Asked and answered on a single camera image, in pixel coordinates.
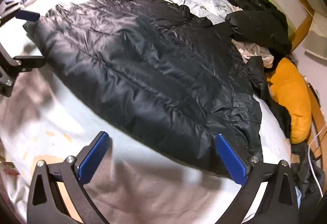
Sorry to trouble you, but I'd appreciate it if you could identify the black puffer jacket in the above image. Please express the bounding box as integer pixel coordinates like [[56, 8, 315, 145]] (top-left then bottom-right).
[[24, 0, 263, 175]]

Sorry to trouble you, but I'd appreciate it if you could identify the black clothes pile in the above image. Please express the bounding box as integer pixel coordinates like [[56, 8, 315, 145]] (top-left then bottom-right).
[[225, 0, 291, 56]]

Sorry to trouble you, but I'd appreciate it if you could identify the beige crumpled garment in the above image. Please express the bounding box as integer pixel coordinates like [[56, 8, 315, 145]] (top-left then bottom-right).
[[232, 39, 274, 68]]

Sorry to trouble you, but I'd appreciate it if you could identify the white cable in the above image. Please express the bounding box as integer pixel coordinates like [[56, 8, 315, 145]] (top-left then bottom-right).
[[306, 121, 327, 199]]

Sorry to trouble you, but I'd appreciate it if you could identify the wooden bed frame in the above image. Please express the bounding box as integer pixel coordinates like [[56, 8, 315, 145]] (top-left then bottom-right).
[[260, 0, 327, 160]]

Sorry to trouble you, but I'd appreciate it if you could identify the orange pillow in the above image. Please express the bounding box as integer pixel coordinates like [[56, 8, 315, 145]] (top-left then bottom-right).
[[266, 57, 311, 144]]

